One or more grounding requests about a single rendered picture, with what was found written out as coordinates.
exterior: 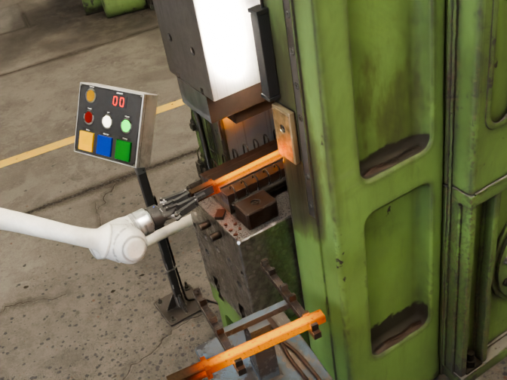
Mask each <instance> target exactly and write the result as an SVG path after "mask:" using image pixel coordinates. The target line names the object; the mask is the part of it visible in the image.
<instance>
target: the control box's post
mask: <svg viewBox="0 0 507 380"><path fill-rule="evenodd" d="M134 170H135V173H136V175H137V178H138V182H139V184H140V188H141V192H142V194H143V198H144V201H145V204H146V208H147V207H150V206H152V205H153V204H155V200H154V197H153V195H152V190H151V188H150V184H149V180H148V177H147V175H146V168H145V167H142V168H134ZM157 243H158V247H159V249H160V253H161V257H162V259H163V263H164V266H165V268H166V269H167V270H168V271H169V270H171V269H172V268H174V264H173V261H172V258H171V254H170V251H169V248H168V245H167V241H166V238H165V239H163V240H161V241H159V242H157ZM167 276H168V279H169V281H170V285H171V289H172V291H173V294H174V295H175V297H176V300H177V304H178V307H181V306H180V303H179V299H178V298H177V297H178V295H179V294H180V295H181V298H182V300H183V302H184V299H183V294H182V291H181V289H180V285H179V281H178V279H177V274H176V272H175V269H174V270H173V271H170V272H167ZM184 304H185V302H184Z"/></svg>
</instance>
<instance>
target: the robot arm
mask: <svg viewBox="0 0 507 380"><path fill-rule="evenodd" d="M213 193H214V187H213V186H212V185H211V186H208V187H207V188H204V189H202V190H201V191H199V192H196V193H195V194H194V196H192V197H191V195H190V193H189V191H187V189H184V190H182V191H180V192H177V193H174V194H172V195H169V196H167V197H163V198H159V200H160V204H158V205H157V206H156V205H155V204H153V205H152V206H150V207H147V208H146V209H143V208H141V209H139V210H137V211H135V212H133V213H130V214H128V215H127V216H124V217H121V218H117V219H114V220H112V221H110V222H107V223H106V224H104V225H102V226H100V227H99V228H82V227H78V226H74V225H67V224H64V223H62V222H56V221H53V220H49V219H44V218H41V217H38V216H33V215H29V214H26V213H21V212H17V211H13V210H8V209H4V208H0V230H5V231H13V232H17V233H21V234H27V235H31V236H35V237H39V238H45V239H49V240H53V241H59V242H63V243H67V244H72V245H76V246H80V247H86V248H89V250H90V252H91V253H92V255H93V256H94V257H95V258H96V259H109V260H112V261H115V262H119V263H121V262H122V263H124V264H134V263H137V262H139V261H140V260H142V259H143V258H144V256H145V255H146V251H147V246H148V242H147V239H146V236H148V235H150V234H152V233H154V232H155V229H157V228H159V227H161V226H163V225H164V224H165V221H167V220H169V219H172V218H173V219H176V221H179V220H180V219H181V218H182V217H183V216H185V215H186V214H187V213H189V212H190V211H192V210H194V209H195V208H196V207H197V206H198V201H200V200H201V199H203V198H205V197H207V196H208V195H211V194H213Z"/></svg>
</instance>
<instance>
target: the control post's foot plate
mask: <svg viewBox="0 0 507 380"><path fill-rule="evenodd" d="M184 284H185V285H184V287H183V289H184V292H185V294H186V298H187V299H194V296H193V291H192V290H193V288H192V287H191V285H190V284H187V283H186V281H184ZM180 289H181V288H180ZM181 291H182V289H181ZM182 294H183V291H182ZM177 298H178V299H179V303H180V306H181V307H178V304H177V300H176V297H175V295H174V294H173V293H170V294H168V295H166V296H164V297H162V298H161V299H160V298H158V300H157V301H155V302H154V305H155V307H156V309H158V311H160V313H161V316H162V317H163V318H164V319H165V320H166V321H167V322H168V323H169V324H170V326H176V325H177V324H179V323H181V322H183V321H184V320H188V319H190V318H191V317H193V316H194V315H196V314H198V313H200V312H201V309H200V307H199V306H198V303H197V302H196V301H195V300H192V301H187V300H185V298H184V295H183V299H184V302H185V304H184V302H183V300H182V298H181V295H180V294H179V295H178V297H177Z"/></svg>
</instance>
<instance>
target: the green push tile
mask: <svg viewBox="0 0 507 380"><path fill-rule="evenodd" d="M131 147H132V142H128V141H124V140H121V139H117V140H116V146H115V159H118V160H122V161H126V162H130V161H131Z"/></svg>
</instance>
